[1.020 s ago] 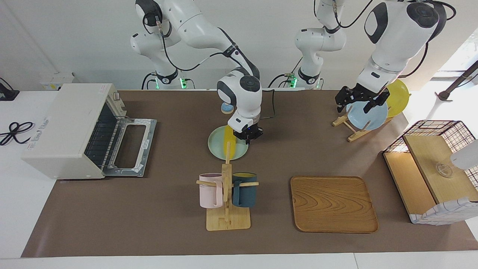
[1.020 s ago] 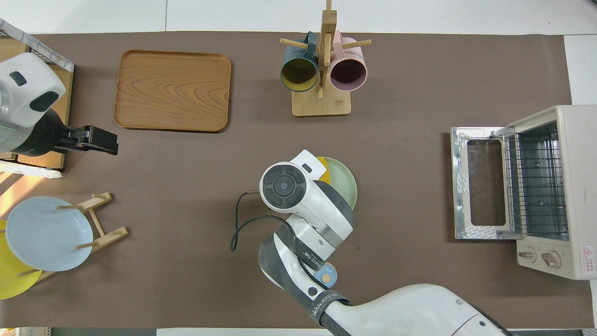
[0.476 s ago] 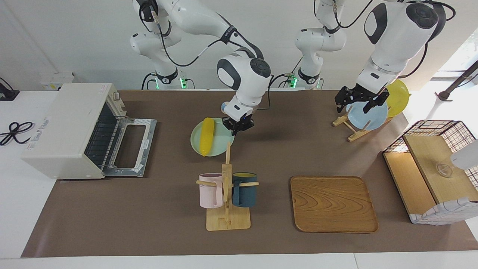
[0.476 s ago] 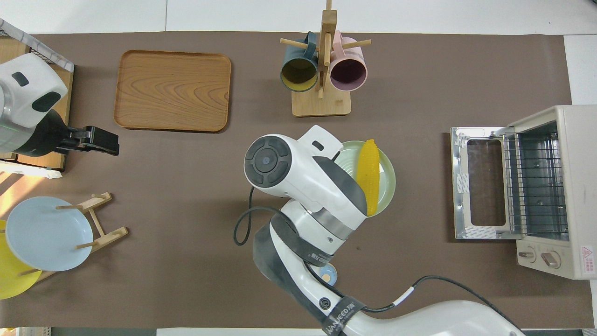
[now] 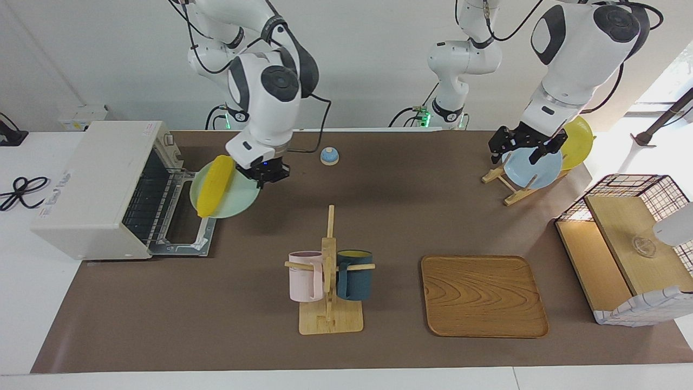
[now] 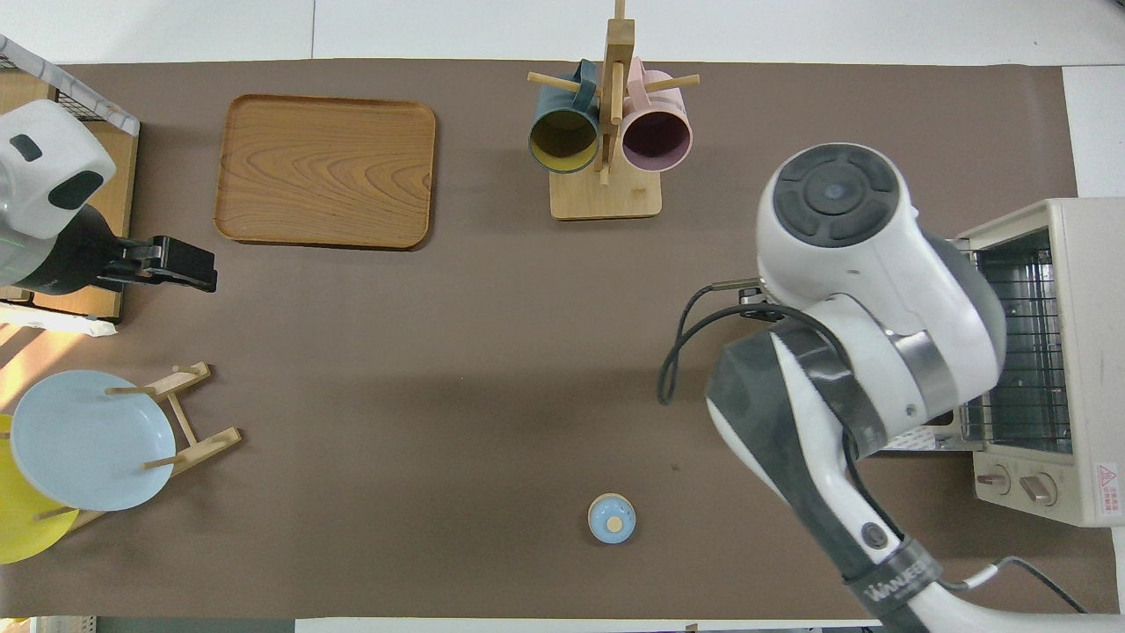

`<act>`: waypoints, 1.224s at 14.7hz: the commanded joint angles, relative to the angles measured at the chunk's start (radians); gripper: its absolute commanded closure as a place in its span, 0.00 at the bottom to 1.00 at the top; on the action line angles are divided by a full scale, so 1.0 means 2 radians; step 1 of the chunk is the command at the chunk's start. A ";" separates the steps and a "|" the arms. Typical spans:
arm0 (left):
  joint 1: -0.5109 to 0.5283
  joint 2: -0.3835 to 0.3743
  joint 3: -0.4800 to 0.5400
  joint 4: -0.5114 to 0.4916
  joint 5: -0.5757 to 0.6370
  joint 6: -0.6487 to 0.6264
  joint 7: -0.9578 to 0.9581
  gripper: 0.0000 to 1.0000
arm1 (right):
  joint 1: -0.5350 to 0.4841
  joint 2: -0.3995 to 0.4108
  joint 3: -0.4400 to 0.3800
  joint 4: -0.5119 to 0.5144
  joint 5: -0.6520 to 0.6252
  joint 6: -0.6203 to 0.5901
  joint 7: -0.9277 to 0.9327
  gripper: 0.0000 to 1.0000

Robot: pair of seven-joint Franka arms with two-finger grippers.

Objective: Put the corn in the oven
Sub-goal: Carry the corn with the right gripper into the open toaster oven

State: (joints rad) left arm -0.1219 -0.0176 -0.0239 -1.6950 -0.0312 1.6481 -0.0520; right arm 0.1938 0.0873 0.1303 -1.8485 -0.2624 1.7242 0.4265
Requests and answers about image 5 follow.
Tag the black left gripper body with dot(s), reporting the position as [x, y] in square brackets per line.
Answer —
[528, 138]

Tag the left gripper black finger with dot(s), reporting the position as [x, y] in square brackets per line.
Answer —
[498, 149]
[549, 149]

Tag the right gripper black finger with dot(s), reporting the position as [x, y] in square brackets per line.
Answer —
[259, 184]

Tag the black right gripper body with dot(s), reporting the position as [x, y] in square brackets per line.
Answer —
[268, 170]

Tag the pale green plate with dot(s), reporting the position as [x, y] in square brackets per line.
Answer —
[241, 197]

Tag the yellow corn cob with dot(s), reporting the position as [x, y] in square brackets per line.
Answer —
[214, 187]

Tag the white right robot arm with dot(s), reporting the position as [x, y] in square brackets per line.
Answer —
[270, 108]

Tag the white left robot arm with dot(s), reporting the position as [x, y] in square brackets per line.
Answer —
[574, 54]

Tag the beige toaster oven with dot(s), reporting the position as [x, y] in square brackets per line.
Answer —
[92, 179]

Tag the light blue plate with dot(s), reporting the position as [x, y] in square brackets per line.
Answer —
[533, 170]

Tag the yellow plate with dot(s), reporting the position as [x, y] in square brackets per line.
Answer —
[578, 141]

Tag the wooden plate rack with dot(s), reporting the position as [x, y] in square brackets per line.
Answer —
[514, 197]

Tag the small blue call bell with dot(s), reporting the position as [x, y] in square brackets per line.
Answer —
[329, 157]

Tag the black stand pole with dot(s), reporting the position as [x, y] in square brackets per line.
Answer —
[644, 138]

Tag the pink mug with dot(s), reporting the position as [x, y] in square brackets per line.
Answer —
[304, 281]

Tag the small clear glass object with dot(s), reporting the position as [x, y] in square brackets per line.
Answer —
[643, 247]

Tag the dark blue mug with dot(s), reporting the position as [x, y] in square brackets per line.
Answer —
[354, 281]

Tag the wooden serving tray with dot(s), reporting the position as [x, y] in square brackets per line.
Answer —
[482, 295]

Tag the brown table mat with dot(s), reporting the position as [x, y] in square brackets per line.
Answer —
[216, 325]

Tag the white rounded cylinder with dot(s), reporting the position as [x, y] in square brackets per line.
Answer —
[674, 227]

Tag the wooden mug tree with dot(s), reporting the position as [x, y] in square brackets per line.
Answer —
[330, 322]

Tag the white grid-pattern basket liner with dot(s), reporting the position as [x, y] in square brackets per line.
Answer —
[639, 311]

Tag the white power strip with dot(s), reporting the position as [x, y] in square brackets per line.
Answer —
[81, 116]

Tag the black clamp mount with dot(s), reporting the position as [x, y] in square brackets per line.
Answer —
[11, 138]

